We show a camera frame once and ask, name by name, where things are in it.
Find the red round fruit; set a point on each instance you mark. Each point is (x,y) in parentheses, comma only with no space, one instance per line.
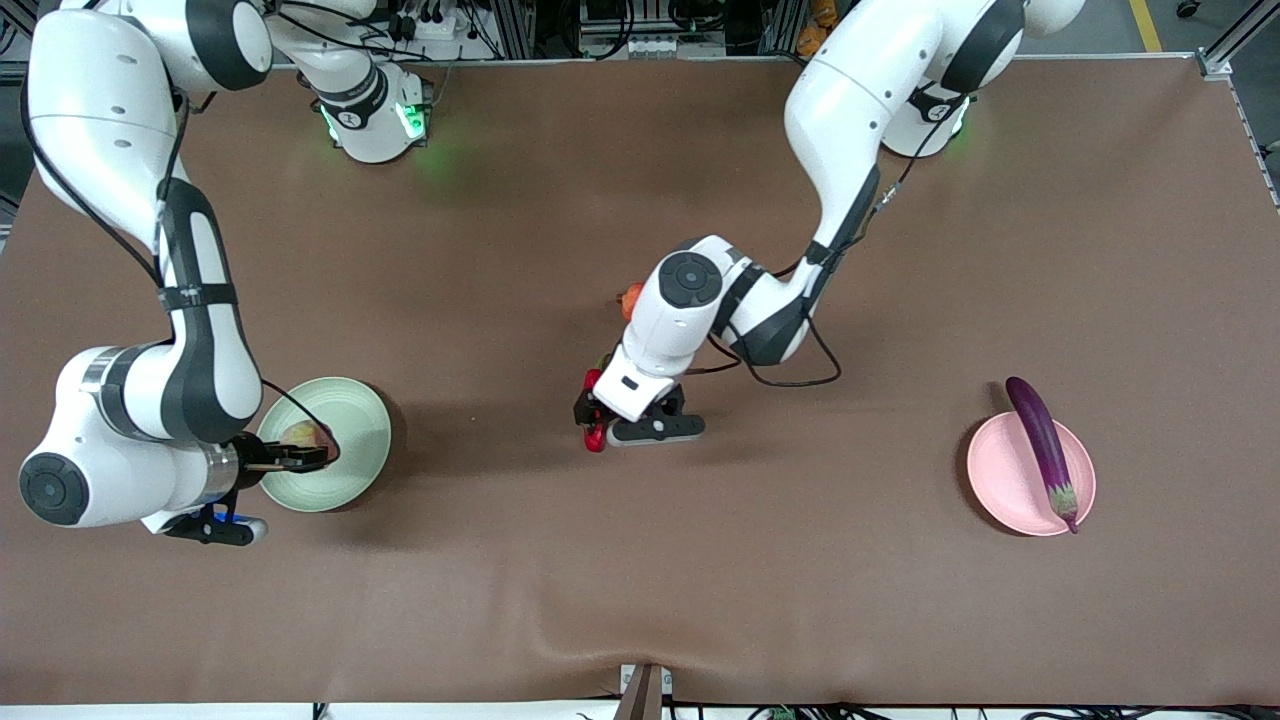
(631,300)

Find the purple eggplant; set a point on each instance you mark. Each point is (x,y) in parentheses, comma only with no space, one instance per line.
(1040,440)

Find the pale yellow pink apple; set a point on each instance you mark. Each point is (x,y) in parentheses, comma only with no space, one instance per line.
(303,435)

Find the silver aluminium table frame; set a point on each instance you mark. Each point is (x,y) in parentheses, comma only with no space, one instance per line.
(1215,62)

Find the red chili pepper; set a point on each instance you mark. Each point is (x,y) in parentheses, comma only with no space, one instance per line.
(596,440)

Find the pink round plate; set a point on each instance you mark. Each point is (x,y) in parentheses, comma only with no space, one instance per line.
(1005,480)

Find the metal table edge bracket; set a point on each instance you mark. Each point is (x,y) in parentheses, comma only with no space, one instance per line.
(642,695)

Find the orange packaged goods pile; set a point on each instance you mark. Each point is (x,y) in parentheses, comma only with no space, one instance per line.
(815,40)

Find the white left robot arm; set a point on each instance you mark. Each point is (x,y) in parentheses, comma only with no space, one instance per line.
(850,100)

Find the pale green round plate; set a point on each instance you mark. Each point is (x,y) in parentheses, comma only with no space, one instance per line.
(340,480)

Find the white power strip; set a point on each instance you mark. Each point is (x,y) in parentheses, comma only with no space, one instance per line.
(430,25)

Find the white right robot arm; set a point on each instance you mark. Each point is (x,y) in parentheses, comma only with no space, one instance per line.
(100,110)

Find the brown table cloth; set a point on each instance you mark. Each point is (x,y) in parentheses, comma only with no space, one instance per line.
(800,600)

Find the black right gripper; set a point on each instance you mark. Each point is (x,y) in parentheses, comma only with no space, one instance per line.
(256,464)

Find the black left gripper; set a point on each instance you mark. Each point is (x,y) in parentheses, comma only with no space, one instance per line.
(583,407)

